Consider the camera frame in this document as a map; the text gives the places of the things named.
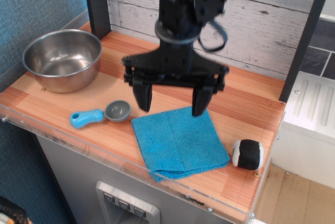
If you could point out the clear acrylic edge guard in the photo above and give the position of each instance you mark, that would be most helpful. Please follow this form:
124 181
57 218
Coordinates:
191 195

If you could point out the white ribbed sink counter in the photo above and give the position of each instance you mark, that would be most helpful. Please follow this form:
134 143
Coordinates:
305 142

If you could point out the silver dispenser button panel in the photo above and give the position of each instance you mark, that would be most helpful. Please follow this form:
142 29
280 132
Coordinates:
122 207

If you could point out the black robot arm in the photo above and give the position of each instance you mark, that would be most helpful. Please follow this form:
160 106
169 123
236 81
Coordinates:
181 21

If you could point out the blue towel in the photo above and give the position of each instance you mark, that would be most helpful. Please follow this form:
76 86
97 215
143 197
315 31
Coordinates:
175 144

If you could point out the stainless steel bowl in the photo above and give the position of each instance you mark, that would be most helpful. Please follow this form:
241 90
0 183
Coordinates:
64 61

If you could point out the dark grey left post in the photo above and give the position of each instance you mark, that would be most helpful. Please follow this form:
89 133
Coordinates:
99 17

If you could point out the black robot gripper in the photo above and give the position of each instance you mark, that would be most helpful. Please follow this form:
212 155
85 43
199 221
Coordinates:
176 65

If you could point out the black yellow object corner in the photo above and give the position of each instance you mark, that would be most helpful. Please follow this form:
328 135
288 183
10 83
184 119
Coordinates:
12 213

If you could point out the plush sushi roll toy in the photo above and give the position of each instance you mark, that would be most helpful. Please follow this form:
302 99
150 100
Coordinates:
248 154

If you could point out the blue grey plastic scoop spoon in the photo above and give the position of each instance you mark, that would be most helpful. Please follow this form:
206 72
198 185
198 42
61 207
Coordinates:
116 111

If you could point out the dark grey post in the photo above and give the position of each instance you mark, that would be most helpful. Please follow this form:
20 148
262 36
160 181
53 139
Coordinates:
306 36
99 17

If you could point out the dark grey right post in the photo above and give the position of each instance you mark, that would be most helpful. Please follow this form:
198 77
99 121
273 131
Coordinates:
306 36

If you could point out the grey toy fridge cabinet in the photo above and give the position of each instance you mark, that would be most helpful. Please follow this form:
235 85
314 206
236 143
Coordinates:
77 176

